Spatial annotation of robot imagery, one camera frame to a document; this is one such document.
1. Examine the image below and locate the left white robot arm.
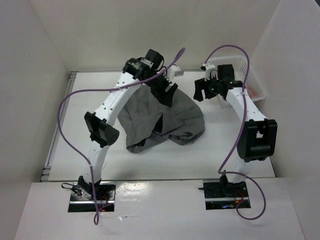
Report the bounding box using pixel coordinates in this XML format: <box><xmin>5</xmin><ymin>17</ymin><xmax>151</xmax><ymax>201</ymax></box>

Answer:
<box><xmin>77</xmin><ymin>49</ymin><xmax>184</xmax><ymax>200</ymax></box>

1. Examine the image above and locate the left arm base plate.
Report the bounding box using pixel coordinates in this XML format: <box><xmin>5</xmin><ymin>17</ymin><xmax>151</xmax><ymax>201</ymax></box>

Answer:
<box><xmin>61</xmin><ymin>182</ymin><xmax>116</xmax><ymax>213</ymax></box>

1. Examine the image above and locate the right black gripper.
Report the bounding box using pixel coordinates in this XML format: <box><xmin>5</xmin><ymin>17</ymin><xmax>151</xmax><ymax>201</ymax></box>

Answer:
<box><xmin>193</xmin><ymin>73</ymin><xmax>222</xmax><ymax>102</ymax></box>

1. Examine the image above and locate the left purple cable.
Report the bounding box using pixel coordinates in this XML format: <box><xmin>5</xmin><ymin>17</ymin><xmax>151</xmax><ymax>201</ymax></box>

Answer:
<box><xmin>57</xmin><ymin>47</ymin><xmax>186</xmax><ymax>225</ymax></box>

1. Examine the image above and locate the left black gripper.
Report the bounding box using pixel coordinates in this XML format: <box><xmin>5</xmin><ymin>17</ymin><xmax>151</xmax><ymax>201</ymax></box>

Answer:
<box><xmin>143</xmin><ymin>71</ymin><xmax>177</xmax><ymax>107</ymax></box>

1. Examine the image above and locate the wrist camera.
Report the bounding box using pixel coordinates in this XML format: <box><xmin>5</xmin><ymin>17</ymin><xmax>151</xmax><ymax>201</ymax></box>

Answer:
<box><xmin>200</xmin><ymin>62</ymin><xmax>217</xmax><ymax>81</ymax></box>
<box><xmin>164</xmin><ymin>64</ymin><xmax>184</xmax><ymax>82</ymax></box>

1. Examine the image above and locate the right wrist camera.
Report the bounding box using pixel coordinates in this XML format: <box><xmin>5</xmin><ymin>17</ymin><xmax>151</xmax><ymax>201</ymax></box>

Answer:
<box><xmin>200</xmin><ymin>62</ymin><xmax>217</xmax><ymax>81</ymax></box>

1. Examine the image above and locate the pink skirt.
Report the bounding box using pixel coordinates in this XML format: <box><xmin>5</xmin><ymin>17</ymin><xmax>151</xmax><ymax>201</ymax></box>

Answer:
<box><xmin>246</xmin><ymin>86</ymin><xmax>260</xmax><ymax>99</ymax></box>

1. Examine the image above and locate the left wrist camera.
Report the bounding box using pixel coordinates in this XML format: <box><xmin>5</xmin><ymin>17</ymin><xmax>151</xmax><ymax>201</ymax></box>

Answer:
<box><xmin>164</xmin><ymin>64</ymin><xmax>184</xmax><ymax>82</ymax></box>

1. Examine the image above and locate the grey pleated skirt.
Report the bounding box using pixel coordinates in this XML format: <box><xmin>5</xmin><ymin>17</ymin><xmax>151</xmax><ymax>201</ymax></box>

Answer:
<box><xmin>117</xmin><ymin>85</ymin><xmax>205</xmax><ymax>154</ymax></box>

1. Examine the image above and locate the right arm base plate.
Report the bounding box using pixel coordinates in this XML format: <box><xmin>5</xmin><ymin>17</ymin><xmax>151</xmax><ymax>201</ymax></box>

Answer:
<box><xmin>198</xmin><ymin>176</ymin><xmax>251</xmax><ymax>210</ymax></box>

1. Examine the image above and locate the white plastic basket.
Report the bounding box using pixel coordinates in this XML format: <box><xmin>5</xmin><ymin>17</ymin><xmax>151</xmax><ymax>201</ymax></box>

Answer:
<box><xmin>208</xmin><ymin>55</ymin><xmax>267</xmax><ymax>102</ymax></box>

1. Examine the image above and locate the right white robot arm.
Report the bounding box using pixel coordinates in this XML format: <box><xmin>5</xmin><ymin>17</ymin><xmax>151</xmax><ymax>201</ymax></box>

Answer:
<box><xmin>193</xmin><ymin>63</ymin><xmax>278</xmax><ymax>197</ymax></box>

